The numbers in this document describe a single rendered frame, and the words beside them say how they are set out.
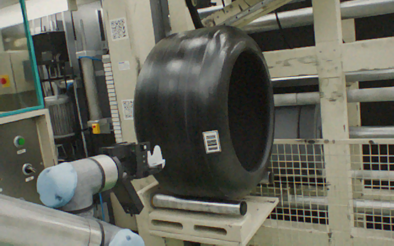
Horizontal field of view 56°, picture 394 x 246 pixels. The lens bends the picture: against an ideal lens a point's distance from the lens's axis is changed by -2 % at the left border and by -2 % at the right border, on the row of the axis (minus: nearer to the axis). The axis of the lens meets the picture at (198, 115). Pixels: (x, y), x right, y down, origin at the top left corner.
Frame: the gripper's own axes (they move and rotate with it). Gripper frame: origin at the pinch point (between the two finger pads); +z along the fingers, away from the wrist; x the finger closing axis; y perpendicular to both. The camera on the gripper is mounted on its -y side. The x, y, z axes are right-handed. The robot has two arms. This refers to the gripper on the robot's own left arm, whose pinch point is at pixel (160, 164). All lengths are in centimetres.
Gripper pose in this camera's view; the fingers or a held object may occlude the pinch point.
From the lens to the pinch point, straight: 98.7
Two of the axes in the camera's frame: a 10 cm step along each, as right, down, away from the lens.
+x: -8.7, 0.4, 4.9
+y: -0.7, -10.0, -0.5
